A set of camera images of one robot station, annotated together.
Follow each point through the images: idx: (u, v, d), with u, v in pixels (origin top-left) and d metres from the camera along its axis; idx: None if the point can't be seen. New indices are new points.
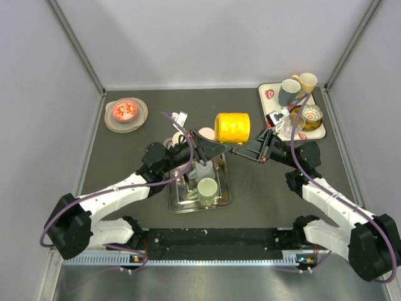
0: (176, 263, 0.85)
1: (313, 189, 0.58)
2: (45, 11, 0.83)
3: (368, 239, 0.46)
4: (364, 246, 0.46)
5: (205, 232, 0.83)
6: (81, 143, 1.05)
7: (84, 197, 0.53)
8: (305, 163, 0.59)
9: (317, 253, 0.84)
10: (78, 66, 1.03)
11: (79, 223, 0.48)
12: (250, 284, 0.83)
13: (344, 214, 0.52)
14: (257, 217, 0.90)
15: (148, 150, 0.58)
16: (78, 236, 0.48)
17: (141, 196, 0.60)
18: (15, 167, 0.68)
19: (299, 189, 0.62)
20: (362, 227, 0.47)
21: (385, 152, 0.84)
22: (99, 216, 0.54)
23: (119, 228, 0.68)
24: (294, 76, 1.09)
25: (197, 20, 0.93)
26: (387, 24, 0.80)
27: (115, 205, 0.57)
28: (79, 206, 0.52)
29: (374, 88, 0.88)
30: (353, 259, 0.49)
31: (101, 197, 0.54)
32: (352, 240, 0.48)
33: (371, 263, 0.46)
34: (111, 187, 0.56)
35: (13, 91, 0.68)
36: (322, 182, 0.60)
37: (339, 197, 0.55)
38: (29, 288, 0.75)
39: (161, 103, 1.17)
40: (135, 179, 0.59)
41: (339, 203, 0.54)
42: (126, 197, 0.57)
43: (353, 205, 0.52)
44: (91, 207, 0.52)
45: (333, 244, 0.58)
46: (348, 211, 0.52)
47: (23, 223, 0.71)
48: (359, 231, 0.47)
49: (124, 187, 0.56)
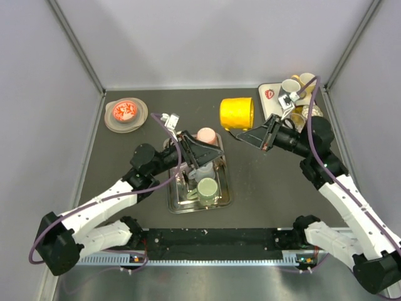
0: (177, 263, 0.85)
1: (339, 193, 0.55)
2: (45, 11, 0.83)
3: (391, 271, 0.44)
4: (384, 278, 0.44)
5: (205, 232, 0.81)
6: (81, 143, 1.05)
7: (67, 214, 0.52)
8: (319, 146, 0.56)
9: (317, 253, 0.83)
10: (78, 66, 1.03)
11: (63, 242, 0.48)
12: (250, 284, 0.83)
13: (370, 234, 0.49)
14: (257, 217, 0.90)
15: (136, 150, 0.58)
16: (63, 255, 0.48)
17: (130, 202, 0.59)
18: (15, 167, 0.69)
19: (318, 179, 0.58)
20: (389, 258, 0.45)
21: (386, 152, 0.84)
22: (86, 229, 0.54)
23: (115, 232, 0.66)
24: (294, 76, 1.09)
25: (196, 20, 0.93)
26: (387, 24, 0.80)
27: (101, 217, 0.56)
28: (62, 224, 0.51)
29: (374, 88, 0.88)
30: (359, 271, 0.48)
31: (85, 212, 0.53)
32: (371, 263, 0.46)
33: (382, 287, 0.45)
34: (94, 200, 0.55)
35: (13, 91, 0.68)
36: (349, 184, 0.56)
37: (368, 212, 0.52)
38: (30, 288, 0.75)
39: (161, 103, 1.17)
40: (120, 187, 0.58)
41: (366, 219, 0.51)
42: (111, 208, 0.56)
43: (381, 226, 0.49)
44: (74, 224, 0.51)
45: (336, 250, 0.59)
46: (375, 232, 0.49)
47: (23, 223, 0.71)
48: (385, 263, 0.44)
49: (108, 198, 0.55)
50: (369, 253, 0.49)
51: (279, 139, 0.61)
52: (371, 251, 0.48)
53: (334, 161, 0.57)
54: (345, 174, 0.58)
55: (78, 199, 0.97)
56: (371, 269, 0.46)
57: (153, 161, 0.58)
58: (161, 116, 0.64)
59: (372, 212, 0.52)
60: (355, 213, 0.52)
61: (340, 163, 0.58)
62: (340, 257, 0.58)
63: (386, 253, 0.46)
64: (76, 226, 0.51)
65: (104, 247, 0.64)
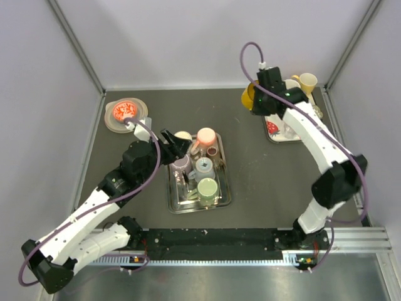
0: (177, 263, 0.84)
1: (298, 117, 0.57)
2: (46, 11, 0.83)
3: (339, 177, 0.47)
4: (334, 184, 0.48)
5: (205, 232, 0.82)
6: (81, 143, 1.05)
7: (44, 239, 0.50)
8: (269, 80, 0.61)
9: (317, 253, 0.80)
10: (78, 66, 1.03)
11: (45, 269, 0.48)
12: (250, 284, 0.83)
13: (324, 149, 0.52)
14: (256, 217, 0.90)
15: (132, 145, 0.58)
16: (51, 279, 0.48)
17: (110, 212, 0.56)
18: (15, 167, 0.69)
19: (281, 109, 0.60)
20: (338, 167, 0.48)
21: (385, 152, 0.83)
22: (69, 249, 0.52)
23: (111, 237, 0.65)
24: (294, 76, 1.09)
25: (197, 20, 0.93)
26: (387, 24, 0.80)
27: (82, 234, 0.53)
28: (41, 251, 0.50)
29: (374, 88, 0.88)
30: (316, 188, 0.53)
31: (61, 234, 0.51)
32: (324, 173, 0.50)
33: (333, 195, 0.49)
34: (69, 221, 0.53)
35: (13, 91, 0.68)
36: (308, 109, 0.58)
37: (323, 130, 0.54)
38: (30, 288, 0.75)
39: (161, 103, 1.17)
40: (96, 199, 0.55)
41: (321, 137, 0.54)
42: (89, 224, 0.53)
43: (333, 141, 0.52)
44: (52, 250, 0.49)
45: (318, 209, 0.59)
46: (329, 147, 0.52)
47: (22, 223, 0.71)
48: (335, 169, 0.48)
49: (82, 216, 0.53)
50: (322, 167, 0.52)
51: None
52: (324, 165, 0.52)
53: (294, 91, 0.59)
54: (306, 101, 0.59)
55: (78, 199, 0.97)
56: (322, 180, 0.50)
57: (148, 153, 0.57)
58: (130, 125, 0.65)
59: (327, 131, 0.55)
60: (312, 133, 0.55)
61: (301, 92, 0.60)
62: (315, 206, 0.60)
63: (336, 163, 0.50)
64: (54, 252, 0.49)
65: (102, 254, 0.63)
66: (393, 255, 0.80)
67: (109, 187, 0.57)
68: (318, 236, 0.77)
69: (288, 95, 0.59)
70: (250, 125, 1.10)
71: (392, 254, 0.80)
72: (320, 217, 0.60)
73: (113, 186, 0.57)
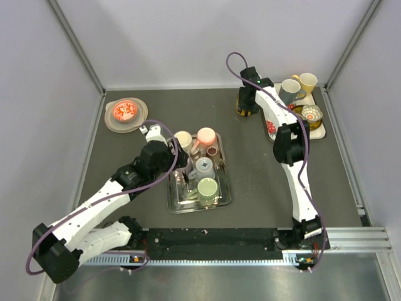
0: (176, 263, 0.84)
1: (262, 95, 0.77)
2: (46, 12, 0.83)
3: (286, 135, 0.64)
4: (283, 140, 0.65)
5: (205, 232, 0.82)
6: (81, 143, 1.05)
7: (58, 223, 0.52)
8: (247, 73, 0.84)
9: (317, 253, 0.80)
10: (78, 66, 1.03)
11: (56, 253, 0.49)
12: (251, 284, 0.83)
13: (278, 116, 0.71)
14: (255, 217, 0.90)
15: (151, 143, 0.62)
16: (59, 265, 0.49)
17: (123, 202, 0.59)
18: (15, 167, 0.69)
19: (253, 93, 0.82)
20: (287, 127, 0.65)
21: (385, 152, 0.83)
22: (79, 237, 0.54)
23: (114, 234, 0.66)
24: (294, 76, 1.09)
25: (197, 20, 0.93)
26: (387, 24, 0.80)
27: (93, 222, 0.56)
28: (54, 235, 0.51)
29: (374, 88, 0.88)
30: (275, 148, 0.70)
31: (75, 219, 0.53)
32: (277, 133, 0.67)
33: (285, 151, 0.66)
34: (84, 206, 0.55)
35: (13, 91, 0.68)
36: (272, 91, 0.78)
37: (279, 103, 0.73)
38: (30, 288, 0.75)
39: (161, 103, 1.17)
40: (109, 188, 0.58)
41: (278, 108, 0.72)
42: (101, 212, 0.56)
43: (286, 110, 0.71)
44: (66, 234, 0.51)
45: (292, 182, 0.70)
46: (282, 115, 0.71)
47: (22, 222, 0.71)
48: (283, 128, 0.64)
49: (96, 202, 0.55)
50: None
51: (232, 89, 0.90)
52: None
53: (263, 79, 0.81)
54: (271, 86, 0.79)
55: (78, 199, 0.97)
56: (277, 140, 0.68)
57: (163, 150, 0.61)
58: (141, 130, 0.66)
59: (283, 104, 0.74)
60: (272, 106, 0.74)
61: (269, 80, 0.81)
62: (286, 171, 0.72)
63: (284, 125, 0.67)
64: (68, 236, 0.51)
65: (104, 250, 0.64)
66: (393, 255, 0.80)
67: (121, 180, 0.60)
68: (318, 236, 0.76)
69: (258, 81, 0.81)
70: (250, 125, 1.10)
71: (392, 253, 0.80)
72: (296, 188, 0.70)
73: (126, 179, 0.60)
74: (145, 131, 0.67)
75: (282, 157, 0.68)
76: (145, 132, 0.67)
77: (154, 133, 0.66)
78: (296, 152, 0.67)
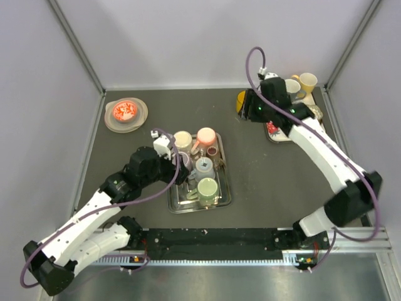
0: (175, 263, 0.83)
1: (306, 133, 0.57)
2: (46, 11, 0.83)
3: (354, 197, 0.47)
4: (349, 205, 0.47)
5: (205, 232, 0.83)
6: (81, 143, 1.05)
7: (46, 241, 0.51)
8: (276, 93, 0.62)
9: (317, 253, 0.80)
10: (78, 66, 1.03)
11: (47, 271, 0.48)
12: (251, 284, 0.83)
13: (335, 167, 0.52)
14: (254, 218, 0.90)
15: (140, 150, 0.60)
16: (52, 280, 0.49)
17: (113, 213, 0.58)
18: (15, 165, 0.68)
19: (287, 125, 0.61)
20: (351, 185, 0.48)
21: (385, 152, 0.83)
22: (69, 252, 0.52)
23: (111, 238, 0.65)
24: (294, 76, 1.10)
25: (197, 20, 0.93)
26: (388, 24, 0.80)
27: (83, 236, 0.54)
28: (43, 252, 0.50)
29: (374, 88, 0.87)
30: (329, 207, 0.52)
31: (64, 235, 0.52)
32: (338, 193, 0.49)
33: (347, 215, 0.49)
34: (72, 221, 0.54)
35: (13, 91, 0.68)
36: (316, 126, 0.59)
37: (332, 147, 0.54)
38: (30, 289, 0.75)
39: (161, 103, 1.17)
40: (98, 201, 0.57)
41: (331, 153, 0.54)
42: (91, 224, 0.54)
43: (344, 158, 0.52)
44: (55, 251, 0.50)
45: (326, 221, 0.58)
46: (339, 165, 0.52)
47: (22, 223, 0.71)
48: (349, 189, 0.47)
49: (85, 216, 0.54)
50: (335, 185, 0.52)
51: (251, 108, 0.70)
52: (336, 181, 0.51)
53: (299, 107, 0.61)
54: (312, 117, 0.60)
55: (78, 199, 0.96)
56: (336, 199, 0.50)
57: (151, 156, 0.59)
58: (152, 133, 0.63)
59: (336, 147, 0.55)
60: (321, 150, 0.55)
61: (307, 110, 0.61)
62: (326, 221, 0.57)
63: (349, 181, 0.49)
64: (57, 253, 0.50)
65: (101, 256, 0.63)
66: (394, 255, 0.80)
67: (110, 189, 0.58)
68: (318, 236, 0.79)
69: (294, 111, 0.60)
70: (250, 125, 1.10)
71: (392, 254, 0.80)
72: (328, 227, 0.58)
73: (115, 187, 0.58)
74: (155, 136, 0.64)
75: (339, 219, 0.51)
76: (155, 137, 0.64)
77: (163, 142, 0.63)
78: (361, 213, 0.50)
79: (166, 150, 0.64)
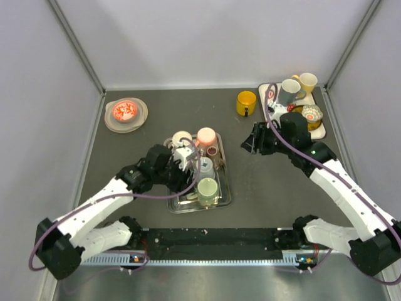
0: (175, 263, 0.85)
1: (328, 177, 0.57)
2: (46, 11, 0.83)
3: (385, 249, 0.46)
4: (380, 257, 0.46)
5: (205, 232, 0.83)
6: (81, 143, 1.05)
7: (62, 218, 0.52)
8: (297, 132, 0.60)
9: (317, 253, 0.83)
10: (78, 66, 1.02)
11: (61, 248, 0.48)
12: (251, 284, 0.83)
13: (362, 215, 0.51)
14: (254, 218, 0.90)
15: (156, 146, 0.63)
16: (63, 259, 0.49)
17: (126, 200, 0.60)
18: (15, 165, 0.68)
19: (309, 166, 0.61)
20: (381, 236, 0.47)
21: (386, 152, 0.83)
22: (83, 232, 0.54)
23: (114, 233, 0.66)
24: (294, 76, 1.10)
25: (197, 20, 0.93)
26: (388, 23, 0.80)
27: (98, 219, 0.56)
28: (58, 229, 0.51)
29: (374, 88, 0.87)
30: (356, 254, 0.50)
31: (80, 215, 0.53)
32: (364, 244, 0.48)
33: (376, 268, 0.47)
34: (89, 202, 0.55)
35: (12, 91, 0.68)
36: (338, 167, 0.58)
37: (358, 192, 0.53)
38: (29, 288, 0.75)
39: (161, 103, 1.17)
40: (114, 185, 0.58)
41: (357, 199, 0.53)
42: (106, 208, 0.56)
43: (371, 206, 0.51)
44: (71, 229, 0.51)
45: (333, 241, 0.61)
46: (367, 212, 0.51)
47: (22, 223, 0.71)
48: (378, 240, 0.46)
49: (103, 199, 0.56)
50: (363, 234, 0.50)
51: (266, 140, 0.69)
52: (364, 231, 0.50)
53: (319, 148, 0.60)
54: (334, 158, 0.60)
55: (78, 199, 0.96)
56: (364, 248, 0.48)
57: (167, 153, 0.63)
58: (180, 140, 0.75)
59: (362, 193, 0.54)
60: (346, 195, 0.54)
61: (328, 149, 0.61)
62: (339, 247, 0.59)
63: (379, 232, 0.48)
64: (73, 230, 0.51)
65: (104, 250, 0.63)
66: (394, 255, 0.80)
67: (126, 178, 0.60)
68: None
69: (314, 152, 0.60)
70: (250, 125, 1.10)
71: None
72: (332, 248, 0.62)
73: (131, 177, 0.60)
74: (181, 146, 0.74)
75: (369, 271, 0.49)
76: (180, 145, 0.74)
77: (183, 150, 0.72)
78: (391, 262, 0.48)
79: (182, 158, 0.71)
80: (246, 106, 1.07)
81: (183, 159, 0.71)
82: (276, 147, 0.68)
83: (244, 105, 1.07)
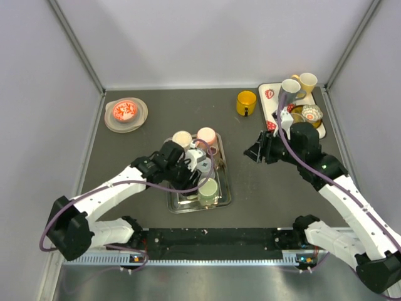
0: (176, 263, 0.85)
1: (339, 194, 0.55)
2: (45, 11, 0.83)
3: (393, 271, 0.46)
4: (389, 278, 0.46)
5: (205, 232, 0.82)
6: (81, 143, 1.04)
7: (79, 197, 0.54)
8: (307, 146, 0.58)
9: (317, 253, 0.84)
10: (78, 66, 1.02)
11: (76, 226, 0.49)
12: (251, 284, 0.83)
13: (373, 235, 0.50)
14: (254, 218, 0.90)
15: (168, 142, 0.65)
16: (77, 237, 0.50)
17: (139, 188, 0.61)
18: (15, 165, 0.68)
19: (318, 181, 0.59)
20: (391, 258, 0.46)
21: (386, 152, 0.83)
22: (97, 214, 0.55)
23: (119, 227, 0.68)
24: (294, 76, 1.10)
25: (196, 20, 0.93)
26: (388, 23, 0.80)
27: (112, 202, 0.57)
28: (74, 207, 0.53)
29: (374, 87, 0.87)
30: (362, 271, 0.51)
31: (96, 195, 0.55)
32: (373, 264, 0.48)
33: (383, 286, 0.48)
34: (106, 185, 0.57)
35: (12, 90, 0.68)
36: (349, 184, 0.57)
37: (369, 212, 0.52)
38: (29, 288, 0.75)
39: (161, 103, 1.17)
40: (130, 173, 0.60)
41: (368, 219, 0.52)
42: (121, 192, 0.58)
43: (382, 226, 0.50)
44: (87, 207, 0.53)
45: (337, 250, 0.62)
46: (378, 233, 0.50)
47: (22, 222, 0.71)
48: (388, 262, 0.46)
49: (118, 183, 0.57)
50: (373, 254, 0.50)
51: (272, 150, 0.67)
52: (374, 251, 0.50)
53: (330, 162, 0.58)
54: (346, 174, 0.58)
55: None
56: (374, 269, 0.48)
57: (181, 149, 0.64)
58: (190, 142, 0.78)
59: (373, 212, 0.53)
60: (356, 214, 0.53)
61: (339, 163, 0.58)
62: (341, 255, 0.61)
63: (389, 254, 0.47)
64: (89, 209, 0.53)
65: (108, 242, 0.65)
66: None
67: (140, 167, 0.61)
68: None
69: (325, 167, 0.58)
70: (250, 125, 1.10)
71: None
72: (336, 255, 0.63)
73: (145, 167, 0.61)
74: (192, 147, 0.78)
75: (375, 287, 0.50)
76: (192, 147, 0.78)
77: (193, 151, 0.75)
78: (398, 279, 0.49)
79: (193, 160, 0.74)
80: (245, 106, 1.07)
81: (193, 159, 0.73)
82: (284, 157, 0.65)
83: (244, 105, 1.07)
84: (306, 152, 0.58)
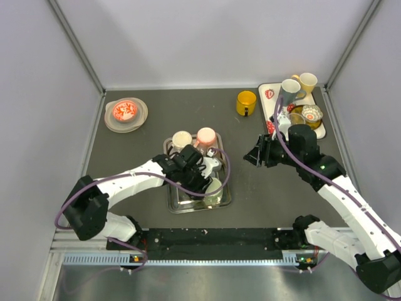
0: (175, 263, 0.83)
1: (338, 193, 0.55)
2: (46, 10, 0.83)
3: (393, 270, 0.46)
4: (389, 278, 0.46)
5: (205, 232, 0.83)
6: (81, 143, 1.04)
7: (103, 179, 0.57)
8: (305, 147, 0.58)
9: (317, 253, 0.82)
10: (78, 66, 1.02)
11: (97, 205, 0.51)
12: (250, 284, 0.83)
13: (371, 234, 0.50)
14: (254, 219, 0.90)
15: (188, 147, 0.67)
16: (94, 217, 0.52)
17: (157, 183, 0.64)
18: (15, 165, 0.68)
19: (317, 181, 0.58)
20: (391, 258, 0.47)
21: (386, 151, 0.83)
22: (115, 199, 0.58)
23: (125, 223, 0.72)
24: (294, 76, 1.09)
25: (196, 20, 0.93)
26: (388, 22, 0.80)
27: (131, 190, 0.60)
28: (98, 187, 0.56)
29: (374, 87, 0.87)
30: (362, 271, 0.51)
31: (119, 180, 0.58)
32: (373, 264, 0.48)
33: (383, 286, 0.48)
34: (128, 173, 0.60)
35: (12, 89, 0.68)
36: (348, 184, 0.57)
37: (368, 211, 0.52)
38: (30, 288, 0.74)
39: (161, 103, 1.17)
40: (151, 166, 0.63)
41: (366, 219, 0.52)
42: (141, 183, 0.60)
43: (380, 226, 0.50)
44: (109, 189, 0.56)
45: (338, 249, 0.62)
46: (376, 232, 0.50)
47: (22, 222, 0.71)
48: (388, 261, 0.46)
49: (141, 173, 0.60)
50: (372, 253, 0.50)
51: (272, 153, 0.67)
52: (373, 250, 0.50)
53: (328, 162, 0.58)
54: (344, 175, 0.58)
55: None
56: (374, 269, 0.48)
57: (200, 155, 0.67)
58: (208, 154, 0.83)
59: (371, 211, 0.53)
60: (355, 214, 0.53)
61: (338, 165, 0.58)
62: (341, 256, 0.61)
63: (388, 253, 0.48)
64: (111, 191, 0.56)
65: (112, 234, 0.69)
66: None
67: (161, 162, 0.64)
68: None
69: (323, 167, 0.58)
70: (250, 125, 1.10)
71: None
72: (336, 255, 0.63)
73: (166, 163, 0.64)
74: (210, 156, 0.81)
75: (376, 288, 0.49)
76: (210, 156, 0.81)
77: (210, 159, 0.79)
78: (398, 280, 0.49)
79: (210, 167, 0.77)
80: (246, 106, 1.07)
81: (209, 168, 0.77)
82: (282, 160, 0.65)
83: (244, 105, 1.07)
84: (305, 153, 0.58)
